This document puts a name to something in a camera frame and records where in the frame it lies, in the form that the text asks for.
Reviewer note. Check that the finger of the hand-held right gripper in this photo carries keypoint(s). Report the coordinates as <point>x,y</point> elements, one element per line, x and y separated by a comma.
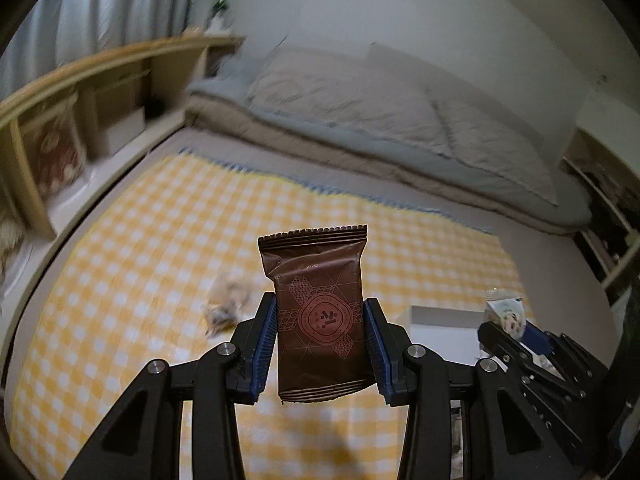
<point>537,337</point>
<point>495,340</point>

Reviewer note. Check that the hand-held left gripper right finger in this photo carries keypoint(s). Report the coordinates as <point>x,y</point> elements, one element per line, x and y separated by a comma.
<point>375,345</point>

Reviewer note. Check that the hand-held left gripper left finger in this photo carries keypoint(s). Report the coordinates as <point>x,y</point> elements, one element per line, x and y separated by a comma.
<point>265,345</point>

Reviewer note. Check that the white face snack packet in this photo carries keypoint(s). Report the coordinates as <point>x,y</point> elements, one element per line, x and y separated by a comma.
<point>505,312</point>

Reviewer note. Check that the clear packet dark round snack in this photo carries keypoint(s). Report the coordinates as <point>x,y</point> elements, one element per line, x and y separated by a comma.
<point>220,319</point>

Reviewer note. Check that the white cardboard box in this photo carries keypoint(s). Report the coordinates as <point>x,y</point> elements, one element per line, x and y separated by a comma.
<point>440,321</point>

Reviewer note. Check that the brown chocolate packet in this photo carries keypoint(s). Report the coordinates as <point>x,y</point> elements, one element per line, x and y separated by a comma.
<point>320,310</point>

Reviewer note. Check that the clear cookie packet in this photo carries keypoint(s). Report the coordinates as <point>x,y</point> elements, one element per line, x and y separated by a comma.
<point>232,287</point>

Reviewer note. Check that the yellow checked mat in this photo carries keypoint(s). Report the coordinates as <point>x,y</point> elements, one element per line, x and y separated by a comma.
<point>150,285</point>

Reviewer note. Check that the cluttered side shelf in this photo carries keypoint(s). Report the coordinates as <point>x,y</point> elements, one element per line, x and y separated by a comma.
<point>595,200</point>

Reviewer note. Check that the grey duvet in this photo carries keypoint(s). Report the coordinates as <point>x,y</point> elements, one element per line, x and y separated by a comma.
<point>400,170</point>

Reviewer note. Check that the beige knit pillow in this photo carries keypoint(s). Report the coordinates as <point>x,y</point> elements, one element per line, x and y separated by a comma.
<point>500,145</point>
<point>325,85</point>

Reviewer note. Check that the beige folded blanket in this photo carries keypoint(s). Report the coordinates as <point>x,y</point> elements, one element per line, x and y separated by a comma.
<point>215,110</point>

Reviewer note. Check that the white storage box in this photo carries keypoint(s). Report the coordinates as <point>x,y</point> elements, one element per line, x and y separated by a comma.
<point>122,130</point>

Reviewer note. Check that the white doll in clear bag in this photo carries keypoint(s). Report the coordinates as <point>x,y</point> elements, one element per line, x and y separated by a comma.
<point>10,240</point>

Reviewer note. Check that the long wooden shelf unit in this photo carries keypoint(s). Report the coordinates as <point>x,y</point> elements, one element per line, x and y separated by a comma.
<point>100,67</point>

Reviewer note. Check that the green glass bottle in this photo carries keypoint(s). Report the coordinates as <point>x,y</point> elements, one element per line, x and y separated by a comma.
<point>220,0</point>

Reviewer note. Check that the silver grey curtain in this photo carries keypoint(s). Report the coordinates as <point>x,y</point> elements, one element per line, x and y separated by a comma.
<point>100,15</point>

